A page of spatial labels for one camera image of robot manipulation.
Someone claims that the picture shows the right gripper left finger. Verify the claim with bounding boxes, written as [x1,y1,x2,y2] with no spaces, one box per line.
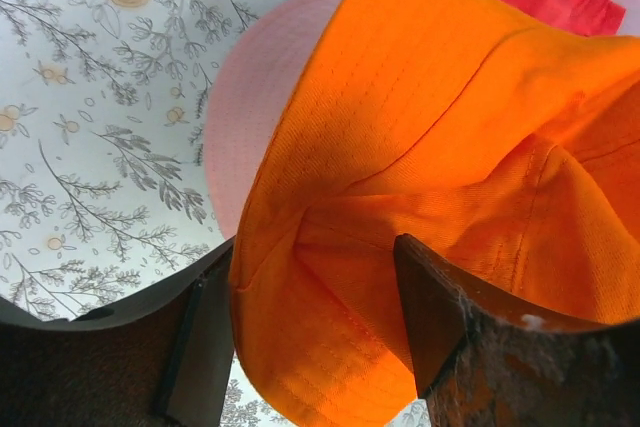
[1,240,234,426]

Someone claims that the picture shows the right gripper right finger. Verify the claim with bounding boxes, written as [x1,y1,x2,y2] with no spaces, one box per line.
[393,234,639,426]

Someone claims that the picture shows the orange hat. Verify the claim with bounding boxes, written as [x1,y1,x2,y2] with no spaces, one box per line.
[230,0,639,426]

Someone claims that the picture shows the pink hat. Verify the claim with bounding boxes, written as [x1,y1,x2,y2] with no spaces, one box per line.
[203,0,342,239]

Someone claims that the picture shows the floral table mat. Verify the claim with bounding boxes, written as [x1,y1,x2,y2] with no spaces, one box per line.
[0,0,481,427]

